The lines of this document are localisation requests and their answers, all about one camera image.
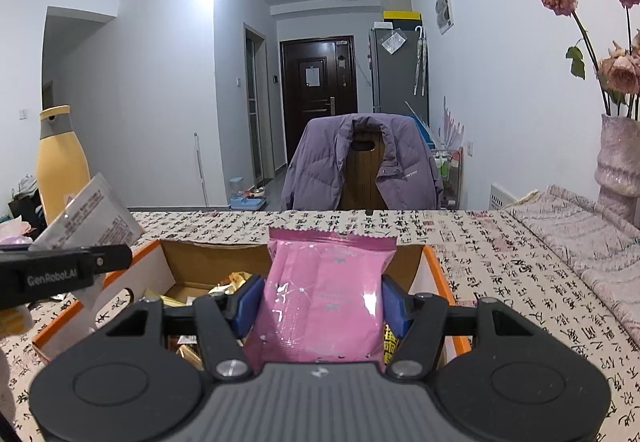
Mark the white sachet aloft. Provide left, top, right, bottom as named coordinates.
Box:
left=29, top=173, right=142, bottom=251

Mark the pink snack pouch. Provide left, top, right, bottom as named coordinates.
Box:
left=244, top=229, right=397, bottom=370

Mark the red noodle snack bag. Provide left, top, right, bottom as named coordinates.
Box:
left=382, top=323, right=401, bottom=365

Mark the orange red cardboard box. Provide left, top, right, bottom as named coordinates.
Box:
left=32, top=240, right=471, bottom=362

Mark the purple tissue pack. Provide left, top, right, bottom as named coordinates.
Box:
left=0, top=217, right=32, bottom=245

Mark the yellow thermos bottle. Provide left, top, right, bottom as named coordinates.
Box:
left=36, top=106, right=91, bottom=225

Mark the wooden chair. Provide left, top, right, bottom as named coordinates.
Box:
left=338, top=131, right=387, bottom=211

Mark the purple jacket on chair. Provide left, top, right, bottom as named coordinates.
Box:
left=281, top=113, right=444, bottom=210

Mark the folded pink grey blanket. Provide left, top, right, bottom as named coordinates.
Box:
left=506, top=185, right=640, bottom=341

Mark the pink ceramic vase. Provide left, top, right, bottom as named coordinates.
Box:
left=594, top=114, right=640, bottom=223

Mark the grey refrigerator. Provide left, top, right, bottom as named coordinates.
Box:
left=369, top=21, right=430, bottom=124

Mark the dark entrance door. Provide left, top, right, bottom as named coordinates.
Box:
left=280, top=35, right=358, bottom=162

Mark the yellow box on fridge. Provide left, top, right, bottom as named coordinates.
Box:
left=383, top=10, right=422, bottom=21

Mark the dried pink rose bouquet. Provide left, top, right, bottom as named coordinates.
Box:
left=530, top=0, right=640, bottom=122

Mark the wall picture frame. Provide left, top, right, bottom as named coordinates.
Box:
left=435, top=0, right=454, bottom=35

